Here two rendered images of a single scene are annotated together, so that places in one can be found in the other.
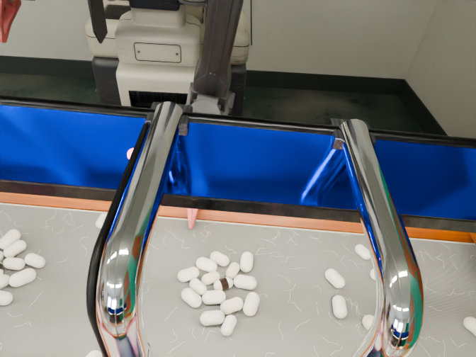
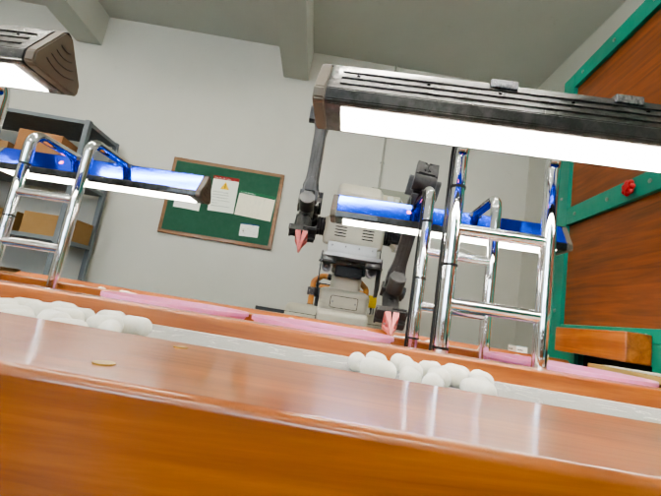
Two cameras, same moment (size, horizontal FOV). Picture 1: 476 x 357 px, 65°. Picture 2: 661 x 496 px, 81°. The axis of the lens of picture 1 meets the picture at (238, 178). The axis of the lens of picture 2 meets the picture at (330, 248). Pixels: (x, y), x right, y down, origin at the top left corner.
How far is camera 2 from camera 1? 0.92 m
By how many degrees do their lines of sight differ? 52
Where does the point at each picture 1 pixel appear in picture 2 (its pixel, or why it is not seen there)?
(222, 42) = (407, 247)
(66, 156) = (388, 211)
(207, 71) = (396, 265)
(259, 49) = not seen: hidden behind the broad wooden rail
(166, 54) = (348, 304)
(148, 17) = (340, 283)
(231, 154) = (439, 215)
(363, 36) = not seen: hidden behind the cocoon
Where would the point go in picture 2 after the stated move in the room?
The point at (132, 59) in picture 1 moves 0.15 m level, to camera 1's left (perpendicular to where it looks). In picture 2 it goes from (327, 305) to (293, 300)
